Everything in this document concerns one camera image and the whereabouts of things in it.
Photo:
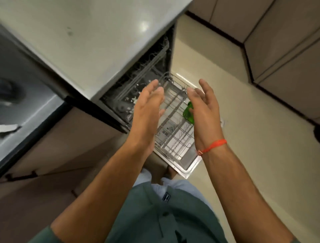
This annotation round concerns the green shirt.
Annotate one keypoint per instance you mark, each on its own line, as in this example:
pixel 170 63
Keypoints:
pixel 150 217

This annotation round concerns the green leaf-shaped plate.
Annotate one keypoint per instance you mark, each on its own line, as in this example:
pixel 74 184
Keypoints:
pixel 188 116

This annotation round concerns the silver dishwasher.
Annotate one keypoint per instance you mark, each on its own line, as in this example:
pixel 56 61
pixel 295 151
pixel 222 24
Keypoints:
pixel 87 37

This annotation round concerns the person's right forearm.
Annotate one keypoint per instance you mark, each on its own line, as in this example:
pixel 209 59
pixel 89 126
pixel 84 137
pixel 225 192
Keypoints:
pixel 237 195

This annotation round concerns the person's left hand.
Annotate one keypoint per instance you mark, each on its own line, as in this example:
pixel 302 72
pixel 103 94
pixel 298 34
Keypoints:
pixel 145 117

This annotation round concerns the person's left forearm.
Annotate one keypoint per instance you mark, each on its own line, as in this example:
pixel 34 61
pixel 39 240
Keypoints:
pixel 105 190

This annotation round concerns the person's right hand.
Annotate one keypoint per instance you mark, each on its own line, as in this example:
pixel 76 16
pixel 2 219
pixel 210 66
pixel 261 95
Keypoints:
pixel 207 120

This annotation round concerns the orange thread wristband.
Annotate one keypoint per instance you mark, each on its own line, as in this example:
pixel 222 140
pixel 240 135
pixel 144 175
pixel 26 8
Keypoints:
pixel 215 144

